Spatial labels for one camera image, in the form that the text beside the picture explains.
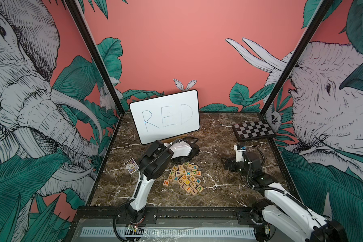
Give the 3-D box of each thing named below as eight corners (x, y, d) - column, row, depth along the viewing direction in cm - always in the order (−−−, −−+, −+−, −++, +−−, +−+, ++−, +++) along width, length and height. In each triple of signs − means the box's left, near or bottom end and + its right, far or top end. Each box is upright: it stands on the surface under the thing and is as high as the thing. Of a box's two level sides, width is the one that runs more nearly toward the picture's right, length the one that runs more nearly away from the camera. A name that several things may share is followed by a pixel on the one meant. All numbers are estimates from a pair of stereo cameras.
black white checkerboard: (239, 142, 104) (240, 140, 103) (232, 126, 114) (232, 124, 112) (274, 136, 108) (275, 134, 106) (263, 121, 117) (265, 119, 115)
